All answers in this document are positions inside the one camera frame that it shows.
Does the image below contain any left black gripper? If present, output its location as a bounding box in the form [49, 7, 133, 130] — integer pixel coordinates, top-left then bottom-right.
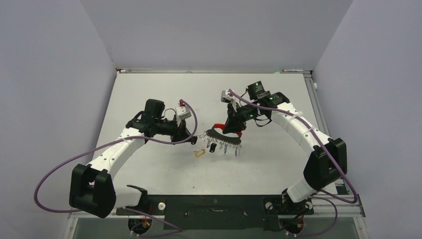
[154, 116, 194, 145]

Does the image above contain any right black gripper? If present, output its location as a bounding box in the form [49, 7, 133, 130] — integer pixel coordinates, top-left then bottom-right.
[222, 101, 260, 133]

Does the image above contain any red handled metal key holder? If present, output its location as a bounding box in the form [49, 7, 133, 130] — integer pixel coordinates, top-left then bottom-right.
[205, 123, 242, 146]

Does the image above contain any black tag key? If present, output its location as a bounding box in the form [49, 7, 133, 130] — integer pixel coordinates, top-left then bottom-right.
[209, 142, 217, 153]

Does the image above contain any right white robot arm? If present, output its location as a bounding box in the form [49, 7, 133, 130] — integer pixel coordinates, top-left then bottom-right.
[220, 81, 347, 213]

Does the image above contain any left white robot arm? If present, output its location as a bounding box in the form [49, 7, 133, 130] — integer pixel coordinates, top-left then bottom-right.
[69, 99, 198, 218]

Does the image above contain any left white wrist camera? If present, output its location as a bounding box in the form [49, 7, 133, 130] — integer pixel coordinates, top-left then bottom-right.
[175, 106, 192, 121]

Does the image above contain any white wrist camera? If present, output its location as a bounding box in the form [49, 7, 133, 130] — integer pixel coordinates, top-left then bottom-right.
[175, 106, 192, 121]
[220, 90, 236, 106]

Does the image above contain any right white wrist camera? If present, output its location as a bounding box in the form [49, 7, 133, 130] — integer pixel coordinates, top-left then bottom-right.
[220, 90, 236, 106]

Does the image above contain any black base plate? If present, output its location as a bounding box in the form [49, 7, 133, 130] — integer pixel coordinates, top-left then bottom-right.
[116, 195, 314, 231]

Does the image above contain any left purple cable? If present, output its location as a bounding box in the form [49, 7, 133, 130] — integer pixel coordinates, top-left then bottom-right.
[34, 99, 199, 214]

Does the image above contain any purple cable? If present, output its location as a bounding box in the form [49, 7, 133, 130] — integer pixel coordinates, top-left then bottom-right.
[34, 99, 199, 214]
[227, 89, 359, 205]

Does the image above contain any aluminium frame rail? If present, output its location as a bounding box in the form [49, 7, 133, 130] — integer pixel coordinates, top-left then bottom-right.
[303, 70, 366, 218]

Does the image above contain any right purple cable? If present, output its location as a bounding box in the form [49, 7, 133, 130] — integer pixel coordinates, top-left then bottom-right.
[227, 89, 359, 205]

